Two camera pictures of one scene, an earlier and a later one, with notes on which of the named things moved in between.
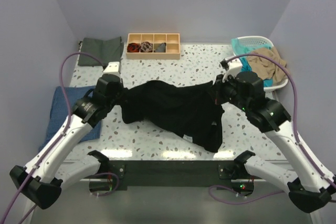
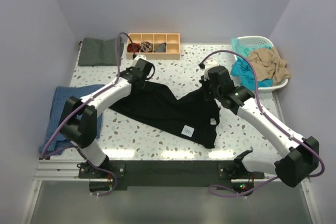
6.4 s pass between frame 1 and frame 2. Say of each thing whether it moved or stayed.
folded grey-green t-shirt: stayed
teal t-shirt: stayed
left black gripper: moved
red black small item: stayed
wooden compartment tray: stayed
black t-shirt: moved
